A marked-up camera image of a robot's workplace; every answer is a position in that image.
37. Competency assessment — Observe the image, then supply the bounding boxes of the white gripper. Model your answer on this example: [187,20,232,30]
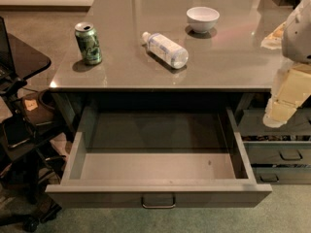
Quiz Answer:
[260,0,311,121]

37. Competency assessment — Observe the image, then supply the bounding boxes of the green soda can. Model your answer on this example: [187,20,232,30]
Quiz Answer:
[75,21,102,65]

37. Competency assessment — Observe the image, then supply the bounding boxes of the grey lower right drawer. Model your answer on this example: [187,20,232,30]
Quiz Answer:
[244,141,311,164]

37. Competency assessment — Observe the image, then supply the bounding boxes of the grey bottom right drawer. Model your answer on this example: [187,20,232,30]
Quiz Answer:
[253,167,311,184]

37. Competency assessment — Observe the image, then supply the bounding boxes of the open grey top drawer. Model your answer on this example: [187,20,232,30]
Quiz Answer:
[47,107,272,208]

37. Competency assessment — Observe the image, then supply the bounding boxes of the white ceramic bowl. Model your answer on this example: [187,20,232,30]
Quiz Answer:
[187,7,220,33]

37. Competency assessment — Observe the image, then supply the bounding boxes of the clear plastic water bottle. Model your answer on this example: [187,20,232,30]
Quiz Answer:
[142,32,189,69]

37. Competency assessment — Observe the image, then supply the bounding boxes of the black cart with laptop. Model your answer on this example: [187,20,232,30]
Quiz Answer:
[0,17,67,232]

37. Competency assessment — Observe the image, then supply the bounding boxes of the metal top drawer handle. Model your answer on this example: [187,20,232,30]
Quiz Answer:
[141,194,176,210]

